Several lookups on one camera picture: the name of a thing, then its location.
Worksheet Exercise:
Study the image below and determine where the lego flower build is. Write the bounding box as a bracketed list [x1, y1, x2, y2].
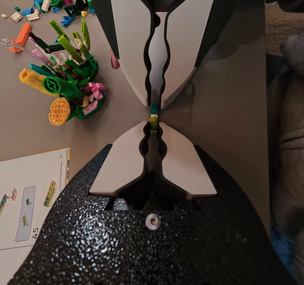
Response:
[19, 19, 106, 126]

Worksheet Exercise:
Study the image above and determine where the clear curved lego rod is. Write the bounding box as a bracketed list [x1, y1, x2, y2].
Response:
[0, 37, 57, 74]

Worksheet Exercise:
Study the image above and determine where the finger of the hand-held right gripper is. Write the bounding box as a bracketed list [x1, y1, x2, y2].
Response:
[109, 0, 157, 107]
[161, 0, 215, 109]

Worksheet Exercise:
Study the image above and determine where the pile of loose lego bricks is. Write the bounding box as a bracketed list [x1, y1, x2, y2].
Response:
[0, 0, 96, 28]

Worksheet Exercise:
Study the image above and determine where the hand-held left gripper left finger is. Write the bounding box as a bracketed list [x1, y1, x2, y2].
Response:
[89, 121, 152, 196]

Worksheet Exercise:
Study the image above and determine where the grey fuzzy cloth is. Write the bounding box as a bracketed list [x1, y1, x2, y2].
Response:
[280, 30, 304, 73]

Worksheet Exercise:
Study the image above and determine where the person's right hand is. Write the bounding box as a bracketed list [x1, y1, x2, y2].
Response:
[110, 48, 120, 70]

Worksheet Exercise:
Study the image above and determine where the small lime teal lego assembly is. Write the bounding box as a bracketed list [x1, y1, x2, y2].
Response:
[150, 103, 159, 133]

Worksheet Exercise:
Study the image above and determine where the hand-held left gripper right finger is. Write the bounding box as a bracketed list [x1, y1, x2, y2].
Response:
[157, 122, 218, 199]

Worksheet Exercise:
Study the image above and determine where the orange lego piece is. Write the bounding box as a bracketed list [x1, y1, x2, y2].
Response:
[7, 23, 32, 53]

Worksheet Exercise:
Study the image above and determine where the lego instruction booklet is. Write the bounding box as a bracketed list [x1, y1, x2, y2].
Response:
[0, 147, 71, 251]

